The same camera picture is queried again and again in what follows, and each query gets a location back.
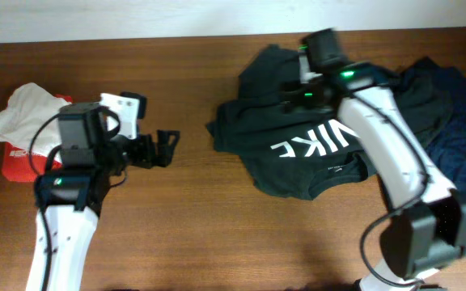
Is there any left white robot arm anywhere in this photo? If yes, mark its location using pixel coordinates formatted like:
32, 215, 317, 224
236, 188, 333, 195
26, 103, 180, 290

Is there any red folded t-shirt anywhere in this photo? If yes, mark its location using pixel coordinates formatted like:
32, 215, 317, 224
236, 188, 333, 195
1, 94, 73, 183

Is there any black Nike t-shirt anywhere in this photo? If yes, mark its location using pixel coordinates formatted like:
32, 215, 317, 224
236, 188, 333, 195
205, 43, 455, 201

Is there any left black cable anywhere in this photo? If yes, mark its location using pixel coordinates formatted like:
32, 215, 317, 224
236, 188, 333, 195
28, 105, 128, 291

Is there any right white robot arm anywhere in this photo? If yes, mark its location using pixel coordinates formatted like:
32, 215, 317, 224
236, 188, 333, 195
282, 28, 466, 290

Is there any right black cable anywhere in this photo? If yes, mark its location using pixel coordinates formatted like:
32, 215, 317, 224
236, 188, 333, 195
348, 86, 430, 289

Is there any white folded t-shirt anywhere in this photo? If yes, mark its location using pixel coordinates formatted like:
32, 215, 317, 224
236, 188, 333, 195
0, 82, 70, 152

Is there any black cable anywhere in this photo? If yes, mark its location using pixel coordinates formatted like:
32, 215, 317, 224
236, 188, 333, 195
348, 86, 430, 289
28, 105, 128, 291

